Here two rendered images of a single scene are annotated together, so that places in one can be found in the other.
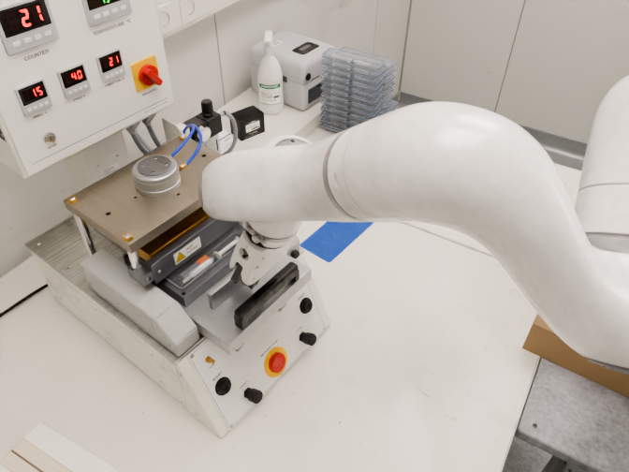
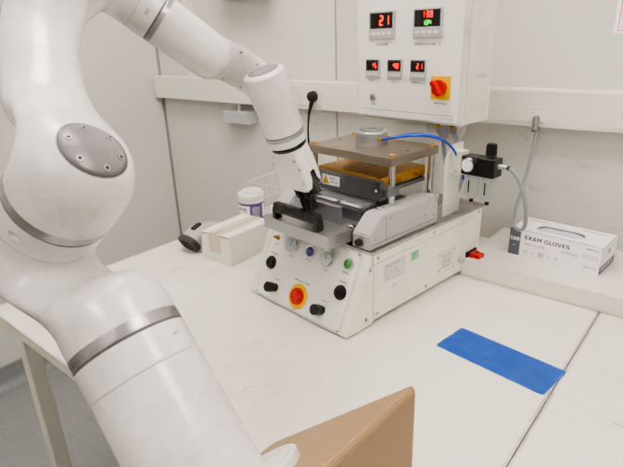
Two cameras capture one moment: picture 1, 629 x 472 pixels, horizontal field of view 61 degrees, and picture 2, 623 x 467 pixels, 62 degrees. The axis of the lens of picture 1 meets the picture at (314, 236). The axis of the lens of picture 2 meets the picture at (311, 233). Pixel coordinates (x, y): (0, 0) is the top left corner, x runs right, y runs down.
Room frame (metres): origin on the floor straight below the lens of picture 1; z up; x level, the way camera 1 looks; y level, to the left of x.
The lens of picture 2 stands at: (0.83, -1.00, 1.37)
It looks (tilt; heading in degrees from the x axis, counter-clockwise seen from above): 21 degrees down; 100
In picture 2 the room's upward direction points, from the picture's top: 2 degrees counter-clockwise
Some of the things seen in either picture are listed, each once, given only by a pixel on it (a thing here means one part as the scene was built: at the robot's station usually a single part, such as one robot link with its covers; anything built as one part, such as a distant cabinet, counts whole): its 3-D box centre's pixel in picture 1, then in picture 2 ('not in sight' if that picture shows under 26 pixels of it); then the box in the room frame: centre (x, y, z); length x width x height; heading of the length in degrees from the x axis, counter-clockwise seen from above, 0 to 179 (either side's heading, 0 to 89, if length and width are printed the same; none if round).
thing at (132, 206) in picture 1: (158, 182); (386, 153); (0.79, 0.29, 1.08); 0.31 x 0.24 x 0.13; 143
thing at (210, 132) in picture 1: (204, 136); (477, 173); (1.01, 0.25, 1.05); 0.15 x 0.05 x 0.15; 143
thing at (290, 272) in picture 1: (268, 293); (297, 215); (0.61, 0.08, 0.99); 0.15 x 0.02 x 0.04; 143
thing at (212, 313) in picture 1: (213, 265); (339, 208); (0.69, 0.19, 0.97); 0.30 x 0.22 x 0.08; 53
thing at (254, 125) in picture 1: (247, 123); not in sight; (1.43, 0.21, 0.83); 0.09 x 0.06 x 0.07; 130
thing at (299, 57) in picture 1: (295, 68); not in sight; (1.70, 0.07, 0.88); 0.25 x 0.20 x 0.17; 54
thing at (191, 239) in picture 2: not in sight; (209, 232); (0.23, 0.48, 0.79); 0.20 x 0.08 x 0.08; 60
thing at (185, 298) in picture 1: (195, 250); (352, 199); (0.72, 0.23, 0.98); 0.20 x 0.17 x 0.03; 143
